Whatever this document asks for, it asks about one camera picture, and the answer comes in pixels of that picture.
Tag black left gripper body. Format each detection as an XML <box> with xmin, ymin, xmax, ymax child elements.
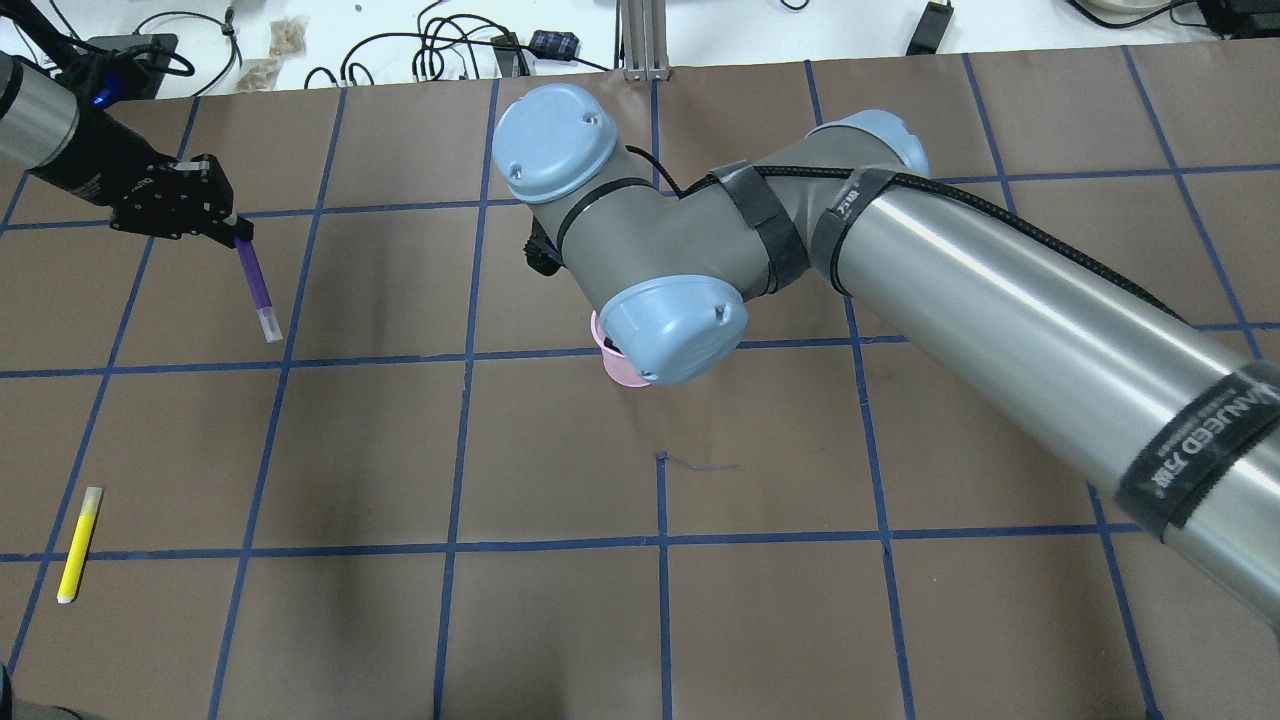
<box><xmin>60</xmin><ymin>111</ymin><xmax>237</xmax><ymax>241</ymax></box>

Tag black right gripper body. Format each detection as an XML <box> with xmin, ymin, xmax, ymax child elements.
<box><xmin>524</xmin><ymin>225</ymin><xmax>563</xmax><ymax>275</ymax></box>

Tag purple pen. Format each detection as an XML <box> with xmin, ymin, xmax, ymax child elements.
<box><xmin>234</xmin><ymin>237</ymin><xmax>284</xmax><ymax>345</ymax></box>

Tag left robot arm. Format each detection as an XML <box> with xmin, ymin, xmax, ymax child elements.
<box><xmin>1</xmin><ymin>54</ymin><xmax>255</xmax><ymax>249</ymax></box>

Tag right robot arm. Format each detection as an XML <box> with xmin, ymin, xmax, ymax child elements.
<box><xmin>492</xmin><ymin>85</ymin><xmax>1279</xmax><ymax>626</ymax></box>

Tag pink mesh cup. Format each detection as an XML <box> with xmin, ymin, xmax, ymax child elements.
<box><xmin>589</xmin><ymin>311</ymin><xmax>650</xmax><ymax>388</ymax></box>

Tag snack bag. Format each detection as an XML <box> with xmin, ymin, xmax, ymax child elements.
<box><xmin>236</xmin><ymin>56</ymin><xmax>282</xmax><ymax>94</ymax></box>
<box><xmin>268</xmin><ymin>15</ymin><xmax>308</xmax><ymax>58</ymax></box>

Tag yellow pen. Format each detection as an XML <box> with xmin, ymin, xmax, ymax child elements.
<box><xmin>56</xmin><ymin>486</ymin><xmax>104</xmax><ymax>605</ymax></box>

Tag black power adapter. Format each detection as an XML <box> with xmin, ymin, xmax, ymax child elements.
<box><xmin>904</xmin><ymin>1</ymin><xmax>954</xmax><ymax>56</ymax></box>

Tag aluminium frame post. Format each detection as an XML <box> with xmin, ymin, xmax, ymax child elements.
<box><xmin>614</xmin><ymin>0</ymin><xmax>671</xmax><ymax>82</ymax></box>

